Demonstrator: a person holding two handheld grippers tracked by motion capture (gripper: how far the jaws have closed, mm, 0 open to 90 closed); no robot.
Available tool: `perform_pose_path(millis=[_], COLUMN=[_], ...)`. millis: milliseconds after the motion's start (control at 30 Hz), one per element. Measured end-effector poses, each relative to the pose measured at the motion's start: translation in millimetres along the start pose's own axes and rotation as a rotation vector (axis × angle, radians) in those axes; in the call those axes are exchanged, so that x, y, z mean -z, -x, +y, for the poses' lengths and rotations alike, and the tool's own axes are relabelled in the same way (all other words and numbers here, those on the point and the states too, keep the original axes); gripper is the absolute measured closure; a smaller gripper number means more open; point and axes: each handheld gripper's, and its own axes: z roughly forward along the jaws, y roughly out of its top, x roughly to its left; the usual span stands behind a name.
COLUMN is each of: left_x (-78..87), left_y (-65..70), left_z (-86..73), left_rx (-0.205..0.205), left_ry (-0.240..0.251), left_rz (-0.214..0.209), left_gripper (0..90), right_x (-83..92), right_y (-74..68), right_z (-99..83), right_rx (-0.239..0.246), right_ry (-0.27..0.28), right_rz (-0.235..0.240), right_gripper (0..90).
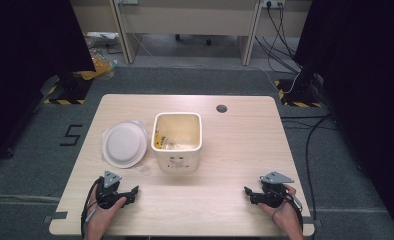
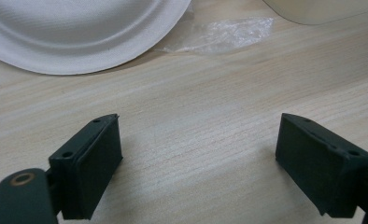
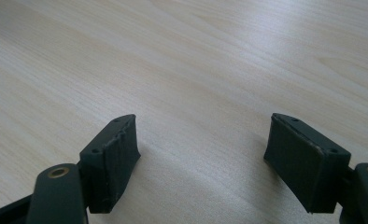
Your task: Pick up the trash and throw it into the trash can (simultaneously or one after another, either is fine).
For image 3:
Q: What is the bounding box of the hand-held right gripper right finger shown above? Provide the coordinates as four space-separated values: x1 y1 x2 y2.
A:
263 112 352 215

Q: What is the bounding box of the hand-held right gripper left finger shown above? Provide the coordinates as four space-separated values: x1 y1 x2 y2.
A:
78 113 142 215

